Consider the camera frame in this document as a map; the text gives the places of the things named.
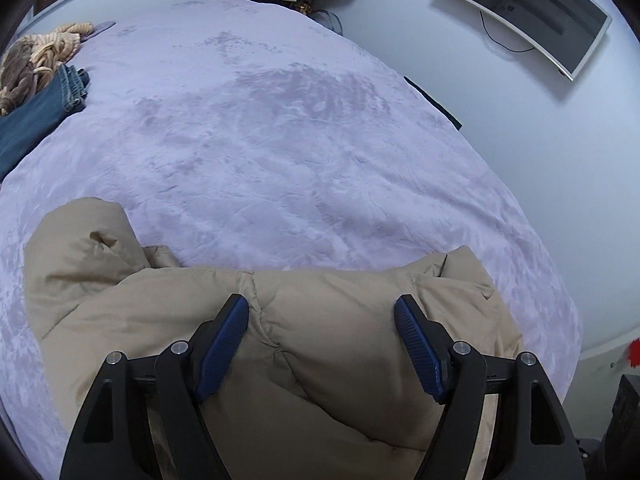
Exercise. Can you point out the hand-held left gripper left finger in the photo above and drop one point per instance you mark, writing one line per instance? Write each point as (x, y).
(222, 345)

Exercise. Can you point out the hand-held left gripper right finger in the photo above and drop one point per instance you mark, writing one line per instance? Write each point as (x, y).
(420, 350)

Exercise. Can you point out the beige puffer jacket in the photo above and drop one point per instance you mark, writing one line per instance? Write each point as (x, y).
(325, 340)

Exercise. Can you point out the red object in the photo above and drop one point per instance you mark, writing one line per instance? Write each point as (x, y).
(635, 352)

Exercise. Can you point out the lavender fleece blanket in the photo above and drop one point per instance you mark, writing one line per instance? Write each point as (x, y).
(275, 135)

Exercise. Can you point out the black furniture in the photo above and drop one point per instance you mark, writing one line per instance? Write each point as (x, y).
(625, 430)

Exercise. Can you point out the flat black object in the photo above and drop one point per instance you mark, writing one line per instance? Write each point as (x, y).
(432, 102)

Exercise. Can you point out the folded blue jeans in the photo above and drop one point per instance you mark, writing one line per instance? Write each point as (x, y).
(30, 120)

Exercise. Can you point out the brown fuzzy garment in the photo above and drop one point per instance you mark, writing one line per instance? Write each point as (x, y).
(20, 75)

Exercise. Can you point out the wall-mounted television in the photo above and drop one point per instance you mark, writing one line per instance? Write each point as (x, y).
(530, 5)

